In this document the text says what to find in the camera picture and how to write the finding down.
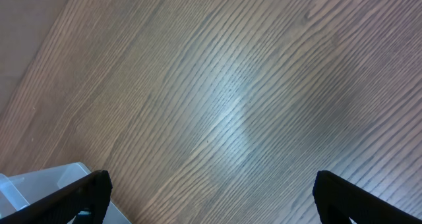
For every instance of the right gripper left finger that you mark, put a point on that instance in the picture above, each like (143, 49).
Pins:
(83, 201)

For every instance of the clear plastic storage bin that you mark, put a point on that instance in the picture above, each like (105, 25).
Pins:
(21, 191)

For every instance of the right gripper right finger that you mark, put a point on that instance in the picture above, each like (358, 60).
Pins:
(341, 202)

